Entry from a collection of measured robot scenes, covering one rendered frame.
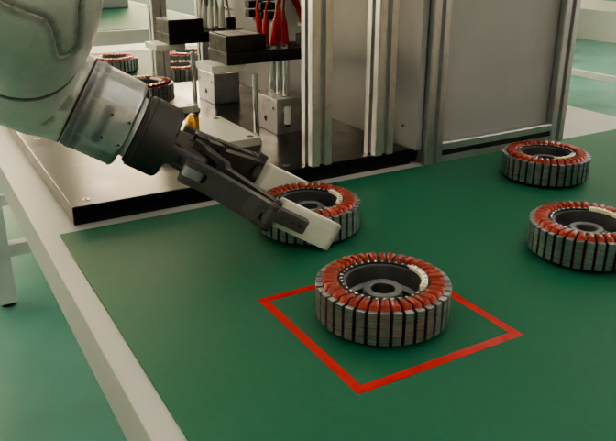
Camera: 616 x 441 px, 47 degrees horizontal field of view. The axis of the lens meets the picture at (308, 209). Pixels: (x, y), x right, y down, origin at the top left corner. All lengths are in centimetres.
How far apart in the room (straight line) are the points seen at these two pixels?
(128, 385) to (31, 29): 25
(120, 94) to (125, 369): 26
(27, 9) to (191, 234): 35
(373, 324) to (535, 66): 67
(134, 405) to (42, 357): 155
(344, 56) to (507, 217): 43
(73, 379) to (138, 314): 132
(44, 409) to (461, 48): 130
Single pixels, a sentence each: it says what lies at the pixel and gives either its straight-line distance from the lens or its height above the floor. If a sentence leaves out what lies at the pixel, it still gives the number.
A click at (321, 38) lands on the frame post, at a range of 90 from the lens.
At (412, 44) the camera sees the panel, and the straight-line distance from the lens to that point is 99.
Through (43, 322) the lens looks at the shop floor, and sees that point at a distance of 222.
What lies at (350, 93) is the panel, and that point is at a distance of 112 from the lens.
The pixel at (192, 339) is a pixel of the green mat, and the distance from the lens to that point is 57.
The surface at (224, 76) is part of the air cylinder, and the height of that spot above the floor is 82.
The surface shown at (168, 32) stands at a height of 90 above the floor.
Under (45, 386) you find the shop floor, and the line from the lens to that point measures 193.
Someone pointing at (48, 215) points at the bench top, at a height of 75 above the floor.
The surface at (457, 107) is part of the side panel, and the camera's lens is 104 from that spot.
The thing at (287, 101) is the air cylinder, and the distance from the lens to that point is 107.
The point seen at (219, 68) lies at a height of 88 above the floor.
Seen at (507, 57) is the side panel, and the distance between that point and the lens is 109.
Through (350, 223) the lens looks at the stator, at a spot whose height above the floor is 77.
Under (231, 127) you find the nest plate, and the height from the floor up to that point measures 78.
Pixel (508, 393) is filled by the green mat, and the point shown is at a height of 75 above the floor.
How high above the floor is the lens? 105
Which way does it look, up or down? 21 degrees down
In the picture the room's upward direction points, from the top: straight up
